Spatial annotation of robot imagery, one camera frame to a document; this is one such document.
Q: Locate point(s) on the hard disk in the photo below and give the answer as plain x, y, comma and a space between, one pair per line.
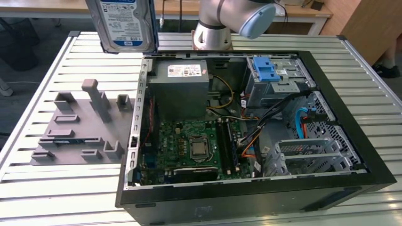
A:
122, 26

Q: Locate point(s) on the wooden cabinet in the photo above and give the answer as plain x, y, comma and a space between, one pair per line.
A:
370, 28

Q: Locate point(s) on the metal optical drive cage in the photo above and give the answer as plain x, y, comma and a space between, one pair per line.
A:
284, 88

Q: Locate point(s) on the black graphics card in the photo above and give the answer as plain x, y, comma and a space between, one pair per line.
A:
194, 174

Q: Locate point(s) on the grey parts rack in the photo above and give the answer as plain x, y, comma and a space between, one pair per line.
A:
78, 127

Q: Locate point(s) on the person's black shoe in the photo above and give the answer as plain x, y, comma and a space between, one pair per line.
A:
390, 70

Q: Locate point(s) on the silver CPU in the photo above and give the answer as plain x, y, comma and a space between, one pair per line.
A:
199, 148

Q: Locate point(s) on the black open PC case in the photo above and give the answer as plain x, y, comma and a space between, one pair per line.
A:
251, 202

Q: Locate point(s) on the wooden desk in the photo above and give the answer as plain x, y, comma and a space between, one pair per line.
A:
47, 9

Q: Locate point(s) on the blue drive bracket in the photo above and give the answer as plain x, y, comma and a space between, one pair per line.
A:
265, 70

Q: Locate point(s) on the green motherboard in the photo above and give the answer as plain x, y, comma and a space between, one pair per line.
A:
175, 141

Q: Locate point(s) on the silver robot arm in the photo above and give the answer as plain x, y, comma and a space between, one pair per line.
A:
210, 35

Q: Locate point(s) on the black mesh bin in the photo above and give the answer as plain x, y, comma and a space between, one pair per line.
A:
19, 42

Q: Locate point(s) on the grey furniture foot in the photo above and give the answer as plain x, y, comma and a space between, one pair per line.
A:
6, 88

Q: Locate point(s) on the metal disk bay cage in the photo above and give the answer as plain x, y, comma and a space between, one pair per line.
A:
309, 142

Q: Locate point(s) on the RAM stick in rack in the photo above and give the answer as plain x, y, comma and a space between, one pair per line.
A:
67, 141

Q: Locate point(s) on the grey power supply unit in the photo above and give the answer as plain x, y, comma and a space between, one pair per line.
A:
179, 99

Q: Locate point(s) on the RAM stick in slot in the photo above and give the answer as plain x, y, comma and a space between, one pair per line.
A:
234, 146

